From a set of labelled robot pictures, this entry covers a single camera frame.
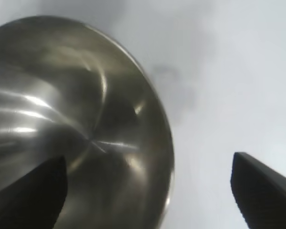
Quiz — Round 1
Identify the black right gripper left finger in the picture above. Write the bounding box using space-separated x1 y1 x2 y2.
0 155 69 229

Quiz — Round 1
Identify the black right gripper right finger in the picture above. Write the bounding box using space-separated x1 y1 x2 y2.
230 151 286 229

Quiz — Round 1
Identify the stainless steel mixing bowl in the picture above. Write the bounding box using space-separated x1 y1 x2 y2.
0 15 176 229

